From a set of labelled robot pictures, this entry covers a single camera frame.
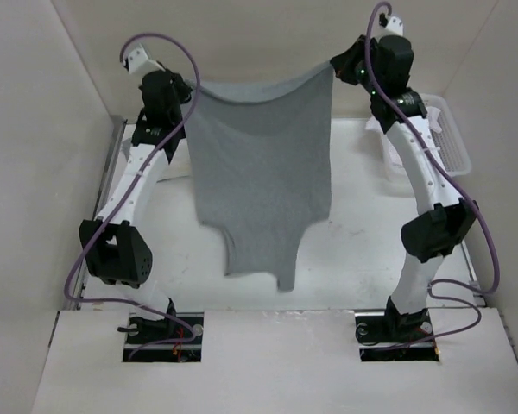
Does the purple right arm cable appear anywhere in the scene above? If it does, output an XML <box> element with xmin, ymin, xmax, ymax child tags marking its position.
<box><xmin>363</xmin><ymin>2</ymin><xmax>500</xmax><ymax>346</ymax></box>

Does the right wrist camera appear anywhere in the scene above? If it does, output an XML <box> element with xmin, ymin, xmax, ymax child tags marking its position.
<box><xmin>378</xmin><ymin>13</ymin><xmax>404</xmax><ymax>36</ymax></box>

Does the white plastic laundry basket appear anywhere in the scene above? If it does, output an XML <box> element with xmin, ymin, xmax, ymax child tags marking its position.
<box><xmin>379</xmin><ymin>94</ymin><xmax>473</xmax><ymax>184</ymax></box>

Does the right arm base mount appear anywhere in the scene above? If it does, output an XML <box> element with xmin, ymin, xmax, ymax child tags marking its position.
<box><xmin>355</xmin><ymin>311</ymin><xmax>439</xmax><ymax>362</ymax></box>

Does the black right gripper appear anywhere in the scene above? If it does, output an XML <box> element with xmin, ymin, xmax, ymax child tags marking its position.
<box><xmin>332</xmin><ymin>34</ymin><xmax>384</xmax><ymax>96</ymax></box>

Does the left metal table rail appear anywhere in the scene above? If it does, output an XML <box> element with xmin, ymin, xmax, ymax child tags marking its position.
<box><xmin>70</xmin><ymin>115</ymin><xmax>127</xmax><ymax>298</ymax></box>

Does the white tank top in basket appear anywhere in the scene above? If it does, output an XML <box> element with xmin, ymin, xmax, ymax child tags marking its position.
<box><xmin>365</xmin><ymin>106</ymin><xmax>442</xmax><ymax>175</ymax></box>

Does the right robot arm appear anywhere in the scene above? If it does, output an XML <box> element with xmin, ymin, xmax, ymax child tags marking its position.
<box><xmin>330</xmin><ymin>34</ymin><xmax>475</xmax><ymax>342</ymax></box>

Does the grey tank top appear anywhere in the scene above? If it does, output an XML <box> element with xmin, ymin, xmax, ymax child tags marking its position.
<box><xmin>186</xmin><ymin>63</ymin><xmax>333</xmax><ymax>292</ymax></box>

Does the right metal table rail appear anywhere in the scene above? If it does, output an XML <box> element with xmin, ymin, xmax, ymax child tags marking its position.
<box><xmin>460</xmin><ymin>241</ymin><xmax>486</xmax><ymax>306</ymax></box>

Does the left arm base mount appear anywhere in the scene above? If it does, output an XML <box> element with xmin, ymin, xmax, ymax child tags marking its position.
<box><xmin>117</xmin><ymin>313</ymin><xmax>205</xmax><ymax>363</ymax></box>

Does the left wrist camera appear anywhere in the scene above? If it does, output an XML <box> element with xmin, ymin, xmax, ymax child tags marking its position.
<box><xmin>122</xmin><ymin>43</ymin><xmax>165</xmax><ymax>77</ymax></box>

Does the metal table rail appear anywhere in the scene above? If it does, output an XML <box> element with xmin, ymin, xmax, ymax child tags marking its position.
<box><xmin>460</xmin><ymin>241</ymin><xmax>486</xmax><ymax>306</ymax></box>
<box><xmin>70</xmin><ymin>115</ymin><xmax>127</xmax><ymax>298</ymax></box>

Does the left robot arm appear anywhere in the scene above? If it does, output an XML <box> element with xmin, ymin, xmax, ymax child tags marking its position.
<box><xmin>79</xmin><ymin>69</ymin><xmax>192</xmax><ymax>289</ymax></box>

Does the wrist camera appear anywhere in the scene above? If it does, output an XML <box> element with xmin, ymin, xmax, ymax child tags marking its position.
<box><xmin>378</xmin><ymin>13</ymin><xmax>404</xmax><ymax>36</ymax></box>
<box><xmin>122</xmin><ymin>43</ymin><xmax>165</xmax><ymax>77</ymax></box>

